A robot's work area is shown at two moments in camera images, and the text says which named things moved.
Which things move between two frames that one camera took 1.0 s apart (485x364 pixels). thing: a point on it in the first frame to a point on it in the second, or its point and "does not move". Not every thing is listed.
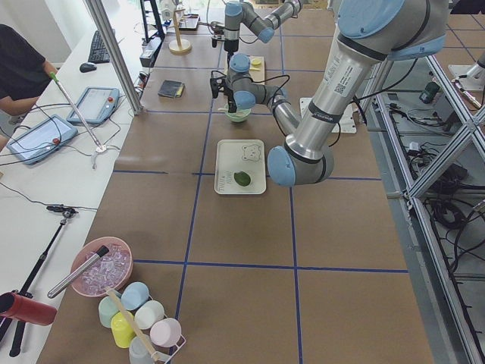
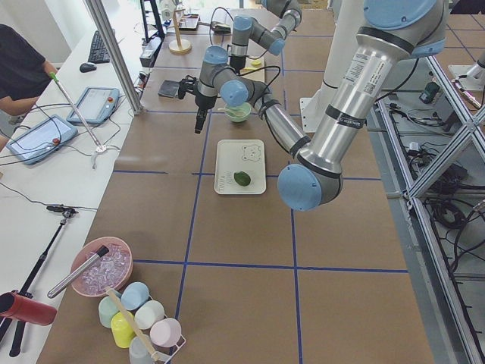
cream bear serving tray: [239, 155] does not move
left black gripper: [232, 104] to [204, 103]
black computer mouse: [87, 67] does not move
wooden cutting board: [257, 69] does not move
